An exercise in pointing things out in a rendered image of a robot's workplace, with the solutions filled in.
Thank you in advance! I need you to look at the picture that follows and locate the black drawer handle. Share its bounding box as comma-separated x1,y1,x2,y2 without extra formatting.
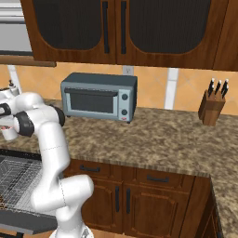
79,164,101,174
146,175,171,184

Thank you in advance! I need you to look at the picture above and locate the black lower cupboard handle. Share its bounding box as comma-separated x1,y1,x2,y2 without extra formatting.
126,188,131,215
114,186,121,214

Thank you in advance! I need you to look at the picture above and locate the wooden knife block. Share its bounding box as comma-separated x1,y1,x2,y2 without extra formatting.
197,89,227,127

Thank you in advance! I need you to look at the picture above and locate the grey toaster oven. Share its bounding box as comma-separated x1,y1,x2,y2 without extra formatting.
60,72,139,125

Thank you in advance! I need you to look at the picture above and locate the wooden cupboard side panel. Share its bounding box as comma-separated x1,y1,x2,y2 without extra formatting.
212,0,238,73

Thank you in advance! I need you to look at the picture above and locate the wooden corner cupboard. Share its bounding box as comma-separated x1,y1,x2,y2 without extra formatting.
196,182,225,238

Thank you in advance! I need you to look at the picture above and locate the black handled knife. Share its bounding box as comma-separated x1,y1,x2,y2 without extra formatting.
221,85,230,99
220,78,230,95
207,77,216,98
215,80,223,96

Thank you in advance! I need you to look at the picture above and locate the wooden drawer front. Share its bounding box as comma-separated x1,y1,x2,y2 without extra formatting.
63,158,113,180
135,167,195,193

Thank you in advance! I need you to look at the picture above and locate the white wall socket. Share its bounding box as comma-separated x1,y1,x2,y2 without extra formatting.
122,65,135,76

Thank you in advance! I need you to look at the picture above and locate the dark grey dishwasher door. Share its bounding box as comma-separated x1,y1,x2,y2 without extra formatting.
0,207,59,236

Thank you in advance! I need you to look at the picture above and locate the wooden shelf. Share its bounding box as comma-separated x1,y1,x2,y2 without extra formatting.
0,54,58,68

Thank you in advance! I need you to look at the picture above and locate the white cup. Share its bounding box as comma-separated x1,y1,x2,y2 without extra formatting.
0,125,19,142

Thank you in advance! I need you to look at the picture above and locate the silver range hood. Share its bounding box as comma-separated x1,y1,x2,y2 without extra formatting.
0,0,34,57

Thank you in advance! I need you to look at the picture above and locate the grey wire dishwasher rack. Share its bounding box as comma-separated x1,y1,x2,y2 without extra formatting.
0,154,44,214

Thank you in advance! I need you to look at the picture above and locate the wooden glass-front cupboard door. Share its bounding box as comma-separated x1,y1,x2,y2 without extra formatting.
115,0,231,71
20,0,117,65

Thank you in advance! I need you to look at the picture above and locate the black cupboard door handle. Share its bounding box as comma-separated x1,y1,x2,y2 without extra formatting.
102,0,111,55
120,0,127,56

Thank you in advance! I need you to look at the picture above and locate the wooden lower cupboard door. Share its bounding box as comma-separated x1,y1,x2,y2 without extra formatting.
81,178,124,234
123,183,192,238

